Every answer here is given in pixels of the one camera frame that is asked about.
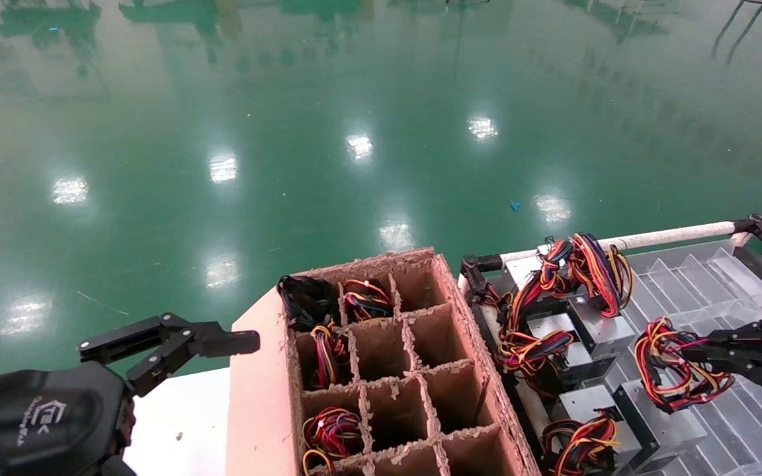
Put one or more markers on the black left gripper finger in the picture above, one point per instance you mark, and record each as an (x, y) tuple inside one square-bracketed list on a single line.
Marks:
[(116, 468), (215, 340)]

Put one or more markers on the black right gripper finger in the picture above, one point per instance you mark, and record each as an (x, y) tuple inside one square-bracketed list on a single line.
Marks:
[(751, 370), (751, 338)]

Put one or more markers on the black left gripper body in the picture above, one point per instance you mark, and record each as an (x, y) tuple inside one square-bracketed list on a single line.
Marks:
[(24, 423)]

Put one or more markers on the clear plastic divider tray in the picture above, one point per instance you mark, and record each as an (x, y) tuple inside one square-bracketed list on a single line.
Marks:
[(718, 277)]

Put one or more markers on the brown cardboard divider box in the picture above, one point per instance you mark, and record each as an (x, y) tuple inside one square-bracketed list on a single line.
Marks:
[(262, 396)]

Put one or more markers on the small silver metal unit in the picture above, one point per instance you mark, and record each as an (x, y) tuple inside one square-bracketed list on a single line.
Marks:
[(520, 271)]

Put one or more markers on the white tube cart frame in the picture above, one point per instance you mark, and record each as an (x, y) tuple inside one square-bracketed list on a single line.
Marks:
[(672, 233)]

